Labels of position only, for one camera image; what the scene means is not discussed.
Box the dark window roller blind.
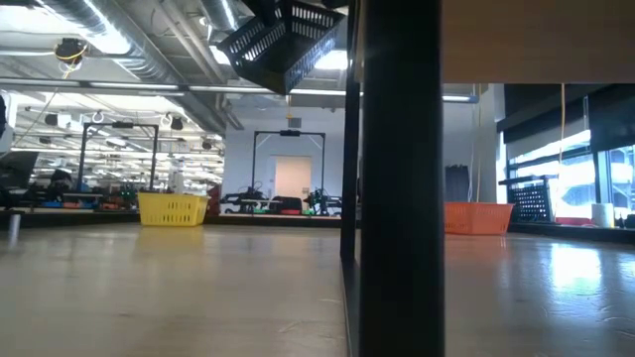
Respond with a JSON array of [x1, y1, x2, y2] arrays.
[[497, 82, 635, 154]]

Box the large silver ventilation duct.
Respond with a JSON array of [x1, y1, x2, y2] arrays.
[[37, 0, 234, 136]]

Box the white paper roll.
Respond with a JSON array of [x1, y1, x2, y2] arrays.
[[590, 202, 617, 230]]

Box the yellow hanging cord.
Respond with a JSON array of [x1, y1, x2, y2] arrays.
[[559, 82, 568, 222]]

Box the black plastic mesh basket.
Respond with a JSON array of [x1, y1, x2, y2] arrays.
[[216, 0, 347, 96]]

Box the yellow plastic mesh basket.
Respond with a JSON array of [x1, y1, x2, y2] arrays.
[[137, 191, 210, 228]]

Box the black yellow ceiling cord reel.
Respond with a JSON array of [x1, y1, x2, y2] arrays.
[[53, 37, 90, 66]]

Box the black perforated metal rack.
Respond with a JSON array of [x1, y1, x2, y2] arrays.
[[497, 174, 561, 224]]

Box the grey metal post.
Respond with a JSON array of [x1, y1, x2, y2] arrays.
[[6, 212, 24, 248]]

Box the dark grey curtain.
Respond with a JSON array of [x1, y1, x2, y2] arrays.
[[444, 164, 471, 204]]

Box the red cabinet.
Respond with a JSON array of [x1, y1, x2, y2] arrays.
[[205, 182, 223, 216]]

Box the dark monitor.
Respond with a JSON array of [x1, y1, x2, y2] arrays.
[[0, 150, 41, 190]]

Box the black background gantry frame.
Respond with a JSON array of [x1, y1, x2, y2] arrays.
[[75, 121, 161, 195], [250, 129, 327, 215]]

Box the grey hanging outlet box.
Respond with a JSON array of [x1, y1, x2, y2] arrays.
[[285, 93, 304, 131]]

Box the orange plastic mesh basket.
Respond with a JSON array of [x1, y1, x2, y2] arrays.
[[444, 201, 516, 236]]

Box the long ceiling light bar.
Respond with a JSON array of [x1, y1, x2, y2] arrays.
[[0, 77, 480, 104]]

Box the small silver ventilation duct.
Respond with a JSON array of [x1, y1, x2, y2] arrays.
[[197, 0, 247, 44]]

